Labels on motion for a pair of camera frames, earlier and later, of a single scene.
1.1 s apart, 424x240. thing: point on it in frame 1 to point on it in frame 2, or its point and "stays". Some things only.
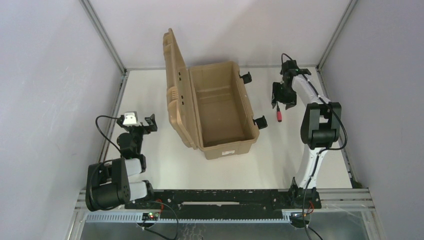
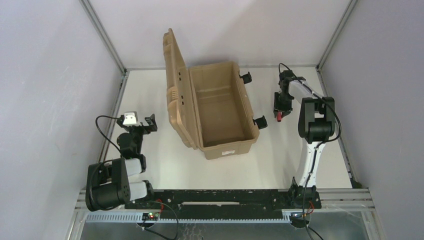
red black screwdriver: (279, 114) stays
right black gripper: (284, 94) to (280, 107)
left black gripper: (145, 126) stays
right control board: (297, 216) stays
